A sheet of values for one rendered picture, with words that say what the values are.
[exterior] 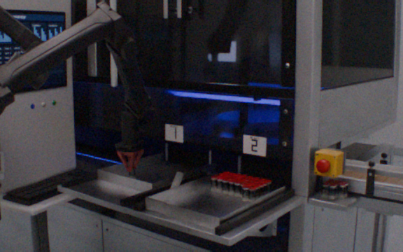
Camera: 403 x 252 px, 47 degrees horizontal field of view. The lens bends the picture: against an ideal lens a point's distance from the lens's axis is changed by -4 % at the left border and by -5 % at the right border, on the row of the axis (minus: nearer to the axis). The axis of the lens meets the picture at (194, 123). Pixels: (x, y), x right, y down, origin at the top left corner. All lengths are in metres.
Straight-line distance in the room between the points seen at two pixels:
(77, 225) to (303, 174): 1.22
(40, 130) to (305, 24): 1.10
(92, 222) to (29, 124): 0.58
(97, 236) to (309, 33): 1.33
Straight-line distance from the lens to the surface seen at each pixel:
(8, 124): 1.85
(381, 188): 1.53
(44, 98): 1.96
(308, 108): 1.45
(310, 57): 1.44
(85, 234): 2.31
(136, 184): 1.56
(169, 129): 1.77
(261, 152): 1.55
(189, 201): 1.45
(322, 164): 1.42
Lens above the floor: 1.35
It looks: 10 degrees down
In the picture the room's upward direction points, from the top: straight up
